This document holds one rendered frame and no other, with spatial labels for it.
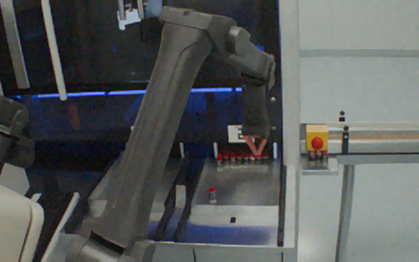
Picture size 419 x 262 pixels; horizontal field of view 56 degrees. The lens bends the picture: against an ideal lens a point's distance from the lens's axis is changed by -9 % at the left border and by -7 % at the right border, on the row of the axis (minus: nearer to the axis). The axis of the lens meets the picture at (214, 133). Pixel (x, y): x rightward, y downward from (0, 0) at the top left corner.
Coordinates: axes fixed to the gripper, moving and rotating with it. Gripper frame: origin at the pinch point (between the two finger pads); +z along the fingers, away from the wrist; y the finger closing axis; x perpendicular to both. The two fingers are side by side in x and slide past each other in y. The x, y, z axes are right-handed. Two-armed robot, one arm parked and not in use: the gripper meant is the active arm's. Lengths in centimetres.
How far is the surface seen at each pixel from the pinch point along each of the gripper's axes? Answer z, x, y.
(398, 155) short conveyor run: 23, -48, 37
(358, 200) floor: 115, -52, 132
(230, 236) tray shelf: 20.9, 7.5, -10.5
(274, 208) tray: 18.9, -4.3, -0.1
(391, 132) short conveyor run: 15, -45, 39
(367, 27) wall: 89, -112, 484
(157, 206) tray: 18.7, 31.0, -0.2
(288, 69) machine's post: -13.4, -8.4, 27.2
